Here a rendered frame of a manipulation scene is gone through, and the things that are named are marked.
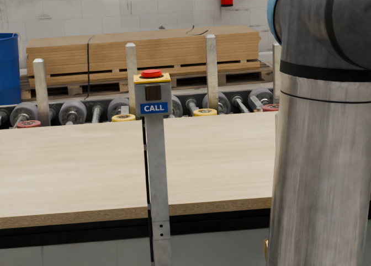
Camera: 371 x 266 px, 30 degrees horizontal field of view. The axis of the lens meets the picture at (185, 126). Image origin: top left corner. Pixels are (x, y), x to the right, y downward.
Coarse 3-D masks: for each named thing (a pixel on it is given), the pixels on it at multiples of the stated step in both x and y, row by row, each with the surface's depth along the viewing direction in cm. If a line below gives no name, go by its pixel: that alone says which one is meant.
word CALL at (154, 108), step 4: (140, 104) 131; (144, 104) 131; (148, 104) 131; (152, 104) 131; (156, 104) 131; (160, 104) 131; (164, 104) 131; (140, 108) 131; (144, 108) 131; (148, 108) 131; (152, 108) 131; (156, 108) 131; (160, 108) 131; (164, 108) 131; (144, 112) 131; (148, 112) 131; (152, 112) 131; (156, 112) 132; (160, 112) 132; (164, 112) 132
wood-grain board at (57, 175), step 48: (0, 144) 212; (48, 144) 209; (96, 144) 206; (192, 144) 201; (240, 144) 199; (0, 192) 169; (48, 192) 167; (96, 192) 166; (144, 192) 164; (192, 192) 162; (240, 192) 161
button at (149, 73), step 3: (141, 72) 133; (144, 72) 132; (147, 72) 132; (150, 72) 132; (153, 72) 131; (156, 72) 132; (159, 72) 132; (141, 75) 132; (144, 75) 132; (147, 75) 131; (150, 75) 131; (153, 75) 131; (156, 75) 132; (159, 75) 132
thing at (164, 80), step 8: (136, 80) 130; (144, 80) 130; (152, 80) 130; (160, 80) 130; (168, 80) 130; (136, 88) 130; (144, 88) 130; (168, 88) 131; (136, 96) 130; (144, 96) 131; (168, 96) 131; (136, 104) 131; (168, 104) 131; (136, 112) 131; (168, 112) 132
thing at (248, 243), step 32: (64, 224) 161; (96, 224) 161; (128, 224) 162; (192, 224) 163; (224, 224) 164; (256, 224) 165; (0, 256) 161; (32, 256) 162; (64, 256) 163; (96, 256) 163; (128, 256) 164; (192, 256) 165; (224, 256) 166; (256, 256) 167
